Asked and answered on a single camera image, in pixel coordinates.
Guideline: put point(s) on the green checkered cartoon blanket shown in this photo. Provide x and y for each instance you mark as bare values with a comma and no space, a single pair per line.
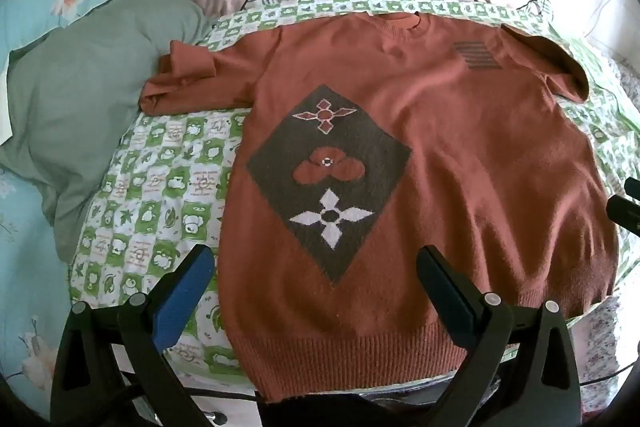
165,187

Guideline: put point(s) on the purple floral bedsheet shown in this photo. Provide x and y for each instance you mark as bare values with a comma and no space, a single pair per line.
600,347

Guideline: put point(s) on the white paper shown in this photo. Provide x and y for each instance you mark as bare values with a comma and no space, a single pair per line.
5,107

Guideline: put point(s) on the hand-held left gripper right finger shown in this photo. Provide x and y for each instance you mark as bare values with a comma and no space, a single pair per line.
450,294

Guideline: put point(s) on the grey-green pillow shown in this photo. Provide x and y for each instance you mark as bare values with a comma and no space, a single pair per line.
85,97

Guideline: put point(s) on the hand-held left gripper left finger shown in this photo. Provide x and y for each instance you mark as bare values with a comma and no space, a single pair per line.
182,294

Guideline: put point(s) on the rust orange knit sweater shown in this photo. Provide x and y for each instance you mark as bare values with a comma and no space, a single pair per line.
440,132

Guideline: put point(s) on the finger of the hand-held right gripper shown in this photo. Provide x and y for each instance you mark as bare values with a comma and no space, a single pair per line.
633,187
624,213

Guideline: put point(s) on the dark cloth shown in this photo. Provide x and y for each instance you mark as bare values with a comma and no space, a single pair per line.
350,409

